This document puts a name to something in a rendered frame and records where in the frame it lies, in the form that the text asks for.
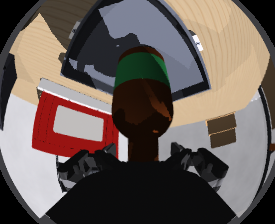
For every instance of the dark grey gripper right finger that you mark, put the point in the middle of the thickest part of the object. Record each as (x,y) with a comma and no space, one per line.
(211,168)

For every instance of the red divided crate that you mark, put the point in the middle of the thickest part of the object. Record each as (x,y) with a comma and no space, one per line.
(63,128)

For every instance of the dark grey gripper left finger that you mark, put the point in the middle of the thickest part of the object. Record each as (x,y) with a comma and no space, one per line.
(80,165)

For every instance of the brown bottle with green label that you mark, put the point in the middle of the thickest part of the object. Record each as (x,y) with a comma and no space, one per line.
(142,105)

